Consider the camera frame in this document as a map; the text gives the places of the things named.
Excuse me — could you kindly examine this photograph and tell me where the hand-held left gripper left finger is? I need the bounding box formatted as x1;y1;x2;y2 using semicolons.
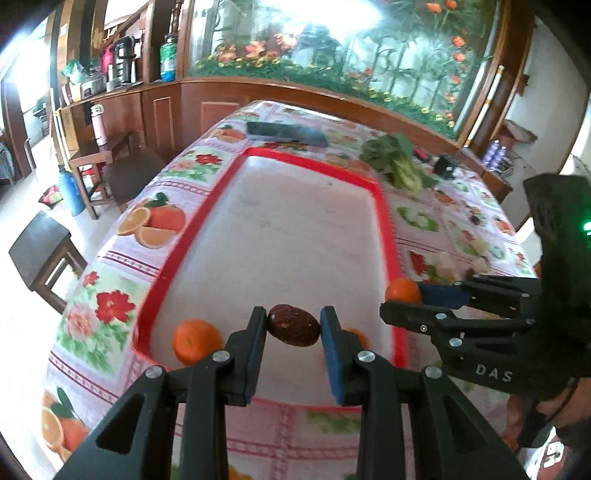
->
55;305;269;480

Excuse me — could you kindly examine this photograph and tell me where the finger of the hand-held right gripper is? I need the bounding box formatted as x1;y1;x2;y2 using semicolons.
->
418;275;543;319
379;300;555;400

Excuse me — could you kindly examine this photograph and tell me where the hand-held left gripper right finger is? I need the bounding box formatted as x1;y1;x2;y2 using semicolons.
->
320;305;527;480

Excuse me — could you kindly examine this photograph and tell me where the dark red date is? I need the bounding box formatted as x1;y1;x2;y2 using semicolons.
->
266;304;321;347

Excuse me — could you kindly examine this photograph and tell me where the red-rimmed white tray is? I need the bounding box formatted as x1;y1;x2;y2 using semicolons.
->
131;147;409;370

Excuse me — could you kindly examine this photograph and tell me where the person's right hand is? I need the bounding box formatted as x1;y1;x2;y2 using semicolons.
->
505;397;525;445

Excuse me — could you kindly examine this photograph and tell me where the small black box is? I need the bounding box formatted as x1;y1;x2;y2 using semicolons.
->
436;154;459;180

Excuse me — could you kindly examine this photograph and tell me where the purple bottles pack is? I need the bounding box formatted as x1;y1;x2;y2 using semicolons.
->
482;141;509;169

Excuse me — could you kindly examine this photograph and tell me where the leafy green vegetable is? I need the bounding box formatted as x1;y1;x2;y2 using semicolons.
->
359;134;441;192

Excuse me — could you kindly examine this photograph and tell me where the cardboard box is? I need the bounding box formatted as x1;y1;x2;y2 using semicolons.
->
503;119;539;144

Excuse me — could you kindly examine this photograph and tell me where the white and gold rod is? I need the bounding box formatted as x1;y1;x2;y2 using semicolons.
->
464;65;505;148

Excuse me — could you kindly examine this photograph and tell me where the brown cushioned wooden chair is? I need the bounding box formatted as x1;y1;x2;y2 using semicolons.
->
104;131;167;213

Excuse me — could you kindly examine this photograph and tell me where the dark rectangular remote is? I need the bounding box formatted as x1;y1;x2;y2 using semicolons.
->
246;121;329;148

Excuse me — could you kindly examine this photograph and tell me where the dark wooden stool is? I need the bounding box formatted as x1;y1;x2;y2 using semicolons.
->
9;211;88;315

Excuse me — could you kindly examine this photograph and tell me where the blue water bottle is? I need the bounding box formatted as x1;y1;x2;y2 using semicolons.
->
58;167;86;217

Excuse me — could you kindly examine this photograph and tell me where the light wooden stool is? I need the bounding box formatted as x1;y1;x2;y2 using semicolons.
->
69;148;114;220

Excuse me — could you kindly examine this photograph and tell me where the pink thermos bottle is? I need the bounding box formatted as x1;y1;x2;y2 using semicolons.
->
91;104;108;146

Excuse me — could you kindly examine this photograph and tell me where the large green-blue bottle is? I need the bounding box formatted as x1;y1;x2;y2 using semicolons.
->
159;34;178;84

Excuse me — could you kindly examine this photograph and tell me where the green bag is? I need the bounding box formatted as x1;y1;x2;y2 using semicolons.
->
62;60;86;84

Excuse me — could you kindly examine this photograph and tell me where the flower garden wall mural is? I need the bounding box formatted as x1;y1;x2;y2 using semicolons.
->
187;0;499;139

